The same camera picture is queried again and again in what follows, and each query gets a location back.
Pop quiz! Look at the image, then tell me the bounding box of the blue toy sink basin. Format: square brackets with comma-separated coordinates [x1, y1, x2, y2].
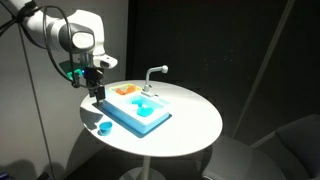
[94, 83, 170, 134]

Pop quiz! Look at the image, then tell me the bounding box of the grey chair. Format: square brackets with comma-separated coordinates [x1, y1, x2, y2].
[202, 114, 320, 180]

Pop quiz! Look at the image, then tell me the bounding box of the grey toy faucet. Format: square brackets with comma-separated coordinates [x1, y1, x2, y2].
[142, 65, 169, 97]

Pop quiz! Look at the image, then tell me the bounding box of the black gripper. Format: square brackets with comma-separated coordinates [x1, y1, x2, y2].
[81, 67, 105, 102]

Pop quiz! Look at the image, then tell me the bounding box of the round white table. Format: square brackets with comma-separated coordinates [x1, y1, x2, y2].
[80, 80, 223, 180]

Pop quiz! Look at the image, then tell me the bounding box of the green board on wrist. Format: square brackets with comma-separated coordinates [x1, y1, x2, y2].
[59, 61, 83, 80]

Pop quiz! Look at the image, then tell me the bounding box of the yellow-green dish rack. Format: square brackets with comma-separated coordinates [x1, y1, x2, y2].
[109, 83, 142, 95]

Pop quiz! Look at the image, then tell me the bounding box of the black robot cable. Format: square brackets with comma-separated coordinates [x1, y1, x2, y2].
[0, 4, 83, 89]

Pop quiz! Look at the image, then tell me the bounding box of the blue bowl in sink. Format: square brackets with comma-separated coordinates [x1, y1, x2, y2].
[132, 98, 143, 107]

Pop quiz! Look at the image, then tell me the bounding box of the blue mug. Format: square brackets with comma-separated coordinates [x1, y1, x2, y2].
[99, 122, 113, 136]

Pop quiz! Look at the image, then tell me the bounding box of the blue plate in sink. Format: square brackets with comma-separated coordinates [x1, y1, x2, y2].
[137, 107, 154, 117]

